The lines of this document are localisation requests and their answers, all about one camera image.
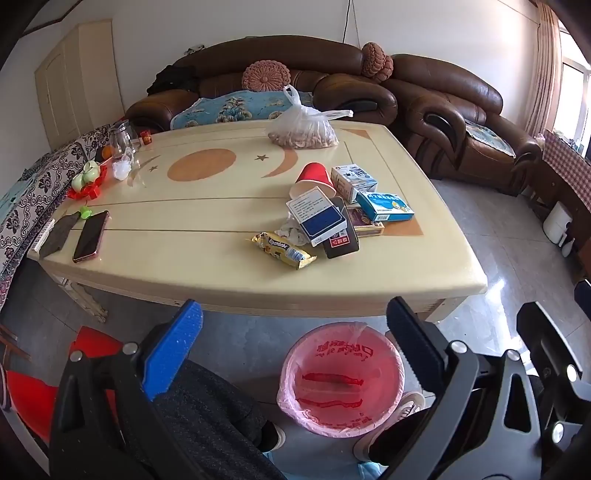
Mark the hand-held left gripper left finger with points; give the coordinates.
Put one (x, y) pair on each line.
(173, 350)

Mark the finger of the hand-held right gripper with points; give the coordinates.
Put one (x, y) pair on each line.
(561, 350)

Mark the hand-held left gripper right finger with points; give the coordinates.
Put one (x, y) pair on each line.
(415, 350)

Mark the pink-lined trash bin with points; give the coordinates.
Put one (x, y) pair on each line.
(341, 397)

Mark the purple playing card box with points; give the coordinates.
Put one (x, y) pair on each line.
(364, 226)

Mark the white shoe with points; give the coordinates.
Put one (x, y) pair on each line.
(411, 401)

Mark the person's left leg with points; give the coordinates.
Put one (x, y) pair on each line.
(207, 415)

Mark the person's leg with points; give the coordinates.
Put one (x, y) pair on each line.
(406, 443)
(207, 415)

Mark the person's right leg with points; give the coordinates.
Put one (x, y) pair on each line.
(406, 443)

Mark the dark box with red label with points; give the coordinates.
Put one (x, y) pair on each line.
(341, 247)

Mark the white appliance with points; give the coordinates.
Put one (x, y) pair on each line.
(556, 221)

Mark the smartphone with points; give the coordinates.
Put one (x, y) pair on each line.
(90, 237)

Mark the gold snack wrapper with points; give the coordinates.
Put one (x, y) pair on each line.
(281, 249)

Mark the blue and white medicine box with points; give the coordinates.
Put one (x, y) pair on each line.
(383, 205)

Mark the light blue plastic item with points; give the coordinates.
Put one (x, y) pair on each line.
(323, 470)

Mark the red plastic stool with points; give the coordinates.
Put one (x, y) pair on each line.
(27, 397)

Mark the cream coffee table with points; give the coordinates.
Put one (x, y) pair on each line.
(207, 194)

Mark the dark grey face mask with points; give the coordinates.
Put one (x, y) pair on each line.
(57, 235)

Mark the crumpled white tissue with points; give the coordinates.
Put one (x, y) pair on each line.
(291, 230)

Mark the white carton with blue print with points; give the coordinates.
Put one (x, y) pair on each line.
(353, 180)

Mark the small white crumpled item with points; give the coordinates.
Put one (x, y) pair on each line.
(122, 168)

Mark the checkered cloth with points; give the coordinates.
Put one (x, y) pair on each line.
(568, 161)

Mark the red paper cup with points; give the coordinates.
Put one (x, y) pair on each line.
(314, 175)

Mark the orange fruit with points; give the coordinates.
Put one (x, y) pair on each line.
(107, 153)

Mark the patterned blanket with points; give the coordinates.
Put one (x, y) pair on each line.
(27, 198)

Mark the small red item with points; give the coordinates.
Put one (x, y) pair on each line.
(146, 137)

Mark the glass pitcher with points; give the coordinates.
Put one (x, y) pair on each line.
(121, 138)

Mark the armchair seat cover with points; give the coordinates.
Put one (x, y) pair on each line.
(489, 136)

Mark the clear bag of peanuts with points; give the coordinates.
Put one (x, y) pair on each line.
(304, 134)

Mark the blue floral seat cover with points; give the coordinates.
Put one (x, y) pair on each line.
(221, 108)

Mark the brown leather armchair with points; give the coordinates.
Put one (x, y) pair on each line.
(443, 92)

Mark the black clothing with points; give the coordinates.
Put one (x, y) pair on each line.
(173, 78)

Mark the pink curtain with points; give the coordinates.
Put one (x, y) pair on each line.
(545, 69)

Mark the cream cabinet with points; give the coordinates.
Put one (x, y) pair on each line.
(78, 83)

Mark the pink round cushion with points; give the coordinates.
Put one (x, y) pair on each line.
(376, 60)
(265, 76)

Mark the brown leather sofa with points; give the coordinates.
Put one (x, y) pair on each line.
(323, 55)

